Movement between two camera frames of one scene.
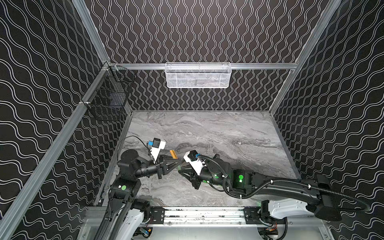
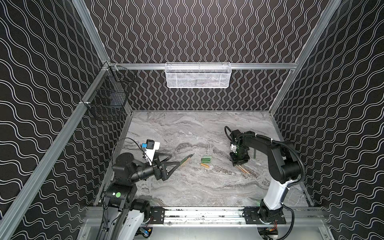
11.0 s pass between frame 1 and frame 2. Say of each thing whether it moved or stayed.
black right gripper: moved
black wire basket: stayed
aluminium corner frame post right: stayed
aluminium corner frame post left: stayed
